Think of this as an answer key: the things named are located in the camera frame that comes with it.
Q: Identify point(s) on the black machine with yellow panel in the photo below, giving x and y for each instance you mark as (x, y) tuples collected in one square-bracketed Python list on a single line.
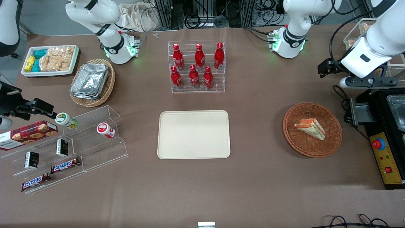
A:
[(383, 126)]

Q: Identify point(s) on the clear bag of rice crackers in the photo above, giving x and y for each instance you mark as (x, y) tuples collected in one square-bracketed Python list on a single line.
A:
[(61, 52), (53, 65)]

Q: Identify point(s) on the triangular sandwich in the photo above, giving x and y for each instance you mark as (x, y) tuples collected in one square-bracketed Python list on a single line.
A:
[(311, 128)]

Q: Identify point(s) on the clear bag of fried snack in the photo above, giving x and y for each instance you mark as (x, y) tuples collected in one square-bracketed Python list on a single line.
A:
[(365, 27), (350, 43)]

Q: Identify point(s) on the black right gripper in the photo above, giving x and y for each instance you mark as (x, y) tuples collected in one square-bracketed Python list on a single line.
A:
[(9, 102)]

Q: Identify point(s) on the beige plastic tray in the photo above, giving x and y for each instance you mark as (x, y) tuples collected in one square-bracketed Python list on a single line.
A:
[(193, 136)]

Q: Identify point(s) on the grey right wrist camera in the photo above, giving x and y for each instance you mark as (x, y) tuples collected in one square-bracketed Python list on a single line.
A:
[(4, 123)]

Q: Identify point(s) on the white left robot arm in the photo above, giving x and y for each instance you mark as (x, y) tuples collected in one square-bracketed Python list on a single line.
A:
[(294, 31)]

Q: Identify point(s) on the grey metal box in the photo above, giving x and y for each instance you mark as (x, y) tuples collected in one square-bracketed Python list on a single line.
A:
[(362, 112)]

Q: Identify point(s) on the white rectangular snack bin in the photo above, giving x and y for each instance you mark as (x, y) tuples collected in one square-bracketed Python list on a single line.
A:
[(47, 74)]

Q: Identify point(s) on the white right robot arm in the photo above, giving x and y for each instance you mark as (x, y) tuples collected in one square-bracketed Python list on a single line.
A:
[(107, 19)]

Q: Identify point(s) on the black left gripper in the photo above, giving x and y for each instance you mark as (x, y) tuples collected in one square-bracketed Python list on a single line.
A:
[(334, 66)]

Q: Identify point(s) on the red-capped small bottle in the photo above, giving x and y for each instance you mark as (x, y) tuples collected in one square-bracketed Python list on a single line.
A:
[(104, 129)]

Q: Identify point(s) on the green-capped small bottle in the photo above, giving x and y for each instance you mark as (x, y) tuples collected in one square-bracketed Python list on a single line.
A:
[(65, 119)]

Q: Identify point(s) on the teal snack pack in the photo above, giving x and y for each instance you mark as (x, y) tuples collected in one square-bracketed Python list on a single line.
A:
[(36, 66), (40, 53)]

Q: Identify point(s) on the Snickers chocolate bar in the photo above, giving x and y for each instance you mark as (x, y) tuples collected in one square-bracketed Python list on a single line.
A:
[(65, 165), (34, 182)]

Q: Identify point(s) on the yellow snack pack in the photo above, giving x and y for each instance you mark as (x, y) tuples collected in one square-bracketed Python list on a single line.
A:
[(30, 63)]

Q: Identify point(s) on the black box on right wrist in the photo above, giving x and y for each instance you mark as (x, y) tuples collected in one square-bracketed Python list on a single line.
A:
[(46, 107)]

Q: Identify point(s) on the red emergency stop button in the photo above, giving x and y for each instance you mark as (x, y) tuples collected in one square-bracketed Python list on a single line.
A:
[(378, 144)]

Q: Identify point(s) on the small black box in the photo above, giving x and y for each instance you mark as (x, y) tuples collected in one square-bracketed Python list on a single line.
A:
[(62, 148), (31, 160)]

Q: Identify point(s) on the oval light wicker basket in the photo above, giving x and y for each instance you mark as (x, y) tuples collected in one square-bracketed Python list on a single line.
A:
[(109, 85)]

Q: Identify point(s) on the steel pan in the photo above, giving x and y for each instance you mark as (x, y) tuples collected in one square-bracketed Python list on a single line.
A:
[(398, 112)]

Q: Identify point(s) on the red cola bottle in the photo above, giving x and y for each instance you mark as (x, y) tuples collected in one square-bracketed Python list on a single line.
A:
[(208, 79), (219, 57), (178, 60), (176, 79), (199, 58), (194, 79)]

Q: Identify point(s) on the aluminium profile frame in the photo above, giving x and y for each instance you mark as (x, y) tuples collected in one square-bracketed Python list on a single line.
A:
[(163, 12)]

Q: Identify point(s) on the aluminium foil tray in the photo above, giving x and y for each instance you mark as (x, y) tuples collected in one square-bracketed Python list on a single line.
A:
[(83, 96), (91, 77)]

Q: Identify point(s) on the clear acrylic bottle rack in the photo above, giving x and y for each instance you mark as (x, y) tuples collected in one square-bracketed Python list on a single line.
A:
[(218, 85)]

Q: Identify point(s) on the beige cloth bag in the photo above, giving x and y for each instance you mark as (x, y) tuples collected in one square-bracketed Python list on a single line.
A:
[(136, 15)]

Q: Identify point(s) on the red cookie box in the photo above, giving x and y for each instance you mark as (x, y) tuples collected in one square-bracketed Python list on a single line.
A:
[(28, 134)]

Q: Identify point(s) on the round brown wicker basket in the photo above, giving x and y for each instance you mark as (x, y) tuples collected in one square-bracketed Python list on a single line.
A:
[(303, 144)]

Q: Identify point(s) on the clear acrylic stepped shelf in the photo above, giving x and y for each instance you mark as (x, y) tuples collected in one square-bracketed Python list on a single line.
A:
[(104, 148)]

